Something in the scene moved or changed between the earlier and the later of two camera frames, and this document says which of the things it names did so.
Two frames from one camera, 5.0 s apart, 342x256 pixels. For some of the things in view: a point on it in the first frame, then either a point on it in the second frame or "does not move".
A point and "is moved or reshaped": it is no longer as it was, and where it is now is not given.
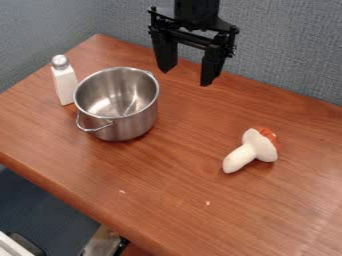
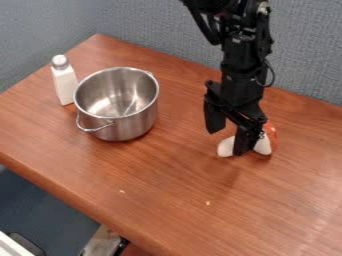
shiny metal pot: x=116 y=102 does not move
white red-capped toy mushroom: x=259 y=145 is moved or reshaped
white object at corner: x=11 y=247 does not move
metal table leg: x=106 y=243 does not move
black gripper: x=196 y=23 -> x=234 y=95
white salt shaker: x=65 y=80 does not move
